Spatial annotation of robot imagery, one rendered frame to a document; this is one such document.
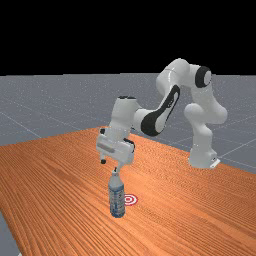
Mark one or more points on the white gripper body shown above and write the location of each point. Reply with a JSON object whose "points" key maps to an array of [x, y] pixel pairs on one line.
{"points": [[115, 148]]}

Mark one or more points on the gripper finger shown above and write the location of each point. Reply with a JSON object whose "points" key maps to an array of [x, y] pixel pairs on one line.
{"points": [[103, 160], [116, 167]]}

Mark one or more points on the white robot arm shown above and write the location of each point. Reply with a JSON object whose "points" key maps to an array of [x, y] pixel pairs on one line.
{"points": [[200, 133]]}

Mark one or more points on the clear plastic bottle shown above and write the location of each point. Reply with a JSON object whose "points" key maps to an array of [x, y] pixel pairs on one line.
{"points": [[117, 196]]}

